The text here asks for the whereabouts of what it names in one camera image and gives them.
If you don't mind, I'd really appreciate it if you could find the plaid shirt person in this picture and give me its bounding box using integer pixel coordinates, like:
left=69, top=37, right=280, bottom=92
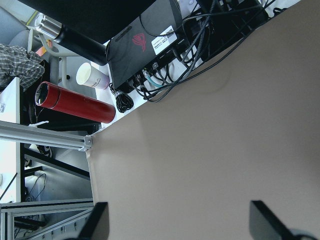
left=0, top=44, right=46, bottom=91

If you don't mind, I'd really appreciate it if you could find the black mini computer red logo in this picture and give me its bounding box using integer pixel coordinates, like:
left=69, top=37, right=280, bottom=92
left=107, top=0, right=183, bottom=91

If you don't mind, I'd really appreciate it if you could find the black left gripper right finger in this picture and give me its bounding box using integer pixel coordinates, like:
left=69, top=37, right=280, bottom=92
left=249, top=200, right=298, bottom=240

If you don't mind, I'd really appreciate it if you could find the white paper cup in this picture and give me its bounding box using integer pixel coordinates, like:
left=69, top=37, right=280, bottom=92
left=75, top=62, right=110, bottom=90

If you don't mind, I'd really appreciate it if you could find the aluminium frame profile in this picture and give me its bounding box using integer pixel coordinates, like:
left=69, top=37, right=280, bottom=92
left=0, top=121, right=93, bottom=152

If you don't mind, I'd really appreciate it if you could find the black braided cable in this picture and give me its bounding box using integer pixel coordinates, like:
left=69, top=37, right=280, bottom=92
left=129, top=0, right=218, bottom=103

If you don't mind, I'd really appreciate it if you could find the coiled black cable bundle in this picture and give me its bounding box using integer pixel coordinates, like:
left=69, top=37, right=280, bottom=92
left=109, top=83, right=135, bottom=114

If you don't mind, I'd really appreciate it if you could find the brown table mat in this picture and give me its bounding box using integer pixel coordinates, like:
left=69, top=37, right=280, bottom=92
left=88, top=0, right=320, bottom=240

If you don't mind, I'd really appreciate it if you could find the red thermos bottle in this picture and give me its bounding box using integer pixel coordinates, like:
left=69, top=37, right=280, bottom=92
left=34, top=81, right=116, bottom=124

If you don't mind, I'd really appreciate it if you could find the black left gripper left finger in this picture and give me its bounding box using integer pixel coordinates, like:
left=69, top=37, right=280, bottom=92
left=75, top=202, right=110, bottom=240

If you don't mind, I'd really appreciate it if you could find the black silver monitor stand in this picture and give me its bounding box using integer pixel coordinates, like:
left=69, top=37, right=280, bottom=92
left=34, top=13, right=107, bottom=66

